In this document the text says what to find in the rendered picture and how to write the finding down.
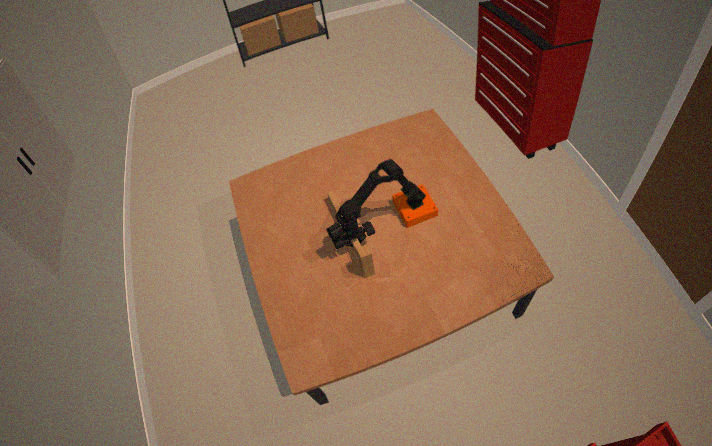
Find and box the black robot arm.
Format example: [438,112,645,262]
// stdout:
[326,159,426,240]

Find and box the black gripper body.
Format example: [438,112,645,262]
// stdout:
[332,221,375,249]

